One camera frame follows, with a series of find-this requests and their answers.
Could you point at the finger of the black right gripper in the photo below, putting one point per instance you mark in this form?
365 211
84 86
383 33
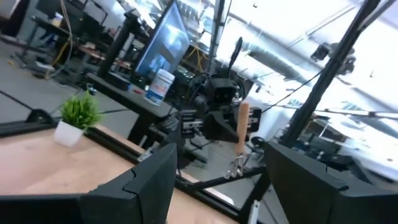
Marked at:
222 129

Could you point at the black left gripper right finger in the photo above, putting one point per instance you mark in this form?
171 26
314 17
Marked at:
311 199

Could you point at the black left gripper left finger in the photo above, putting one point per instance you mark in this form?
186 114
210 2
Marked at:
140 199

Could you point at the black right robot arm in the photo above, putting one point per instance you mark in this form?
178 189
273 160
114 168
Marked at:
199 104

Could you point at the white blue wipes tub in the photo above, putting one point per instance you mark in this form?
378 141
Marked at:
160 87

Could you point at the small red object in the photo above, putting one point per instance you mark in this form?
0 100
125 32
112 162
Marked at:
138 91

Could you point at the dark grey side desk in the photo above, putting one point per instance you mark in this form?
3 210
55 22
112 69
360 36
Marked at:
130 96

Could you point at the black computer monitor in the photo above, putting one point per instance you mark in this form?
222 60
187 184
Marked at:
164 46

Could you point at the green plant white pot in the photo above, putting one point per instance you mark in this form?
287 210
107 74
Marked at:
79 112

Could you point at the black round pole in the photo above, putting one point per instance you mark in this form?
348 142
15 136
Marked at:
118 46

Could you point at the silver ventilation duct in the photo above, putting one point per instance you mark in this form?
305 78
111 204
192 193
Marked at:
280 62

